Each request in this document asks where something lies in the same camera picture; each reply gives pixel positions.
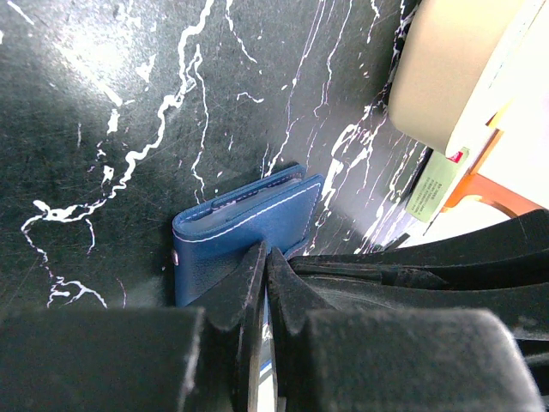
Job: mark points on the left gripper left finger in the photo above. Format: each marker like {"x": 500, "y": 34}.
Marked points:
{"x": 203, "y": 357}

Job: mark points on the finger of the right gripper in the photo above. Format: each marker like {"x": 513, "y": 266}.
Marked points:
{"x": 523, "y": 310}
{"x": 514, "y": 249}

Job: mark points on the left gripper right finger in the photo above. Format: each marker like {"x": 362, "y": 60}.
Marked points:
{"x": 327, "y": 359}

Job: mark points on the orange wooden tiered shelf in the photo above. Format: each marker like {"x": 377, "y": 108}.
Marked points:
{"x": 476, "y": 187}

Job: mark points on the beige oval card tray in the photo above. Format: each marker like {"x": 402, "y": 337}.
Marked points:
{"x": 450, "y": 76}

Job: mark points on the white small carton box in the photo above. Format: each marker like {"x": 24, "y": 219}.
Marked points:
{"x": 437, "y": 181}

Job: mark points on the blue leather card holder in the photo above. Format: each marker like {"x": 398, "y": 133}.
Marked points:
{"x": 210, "y": 239}

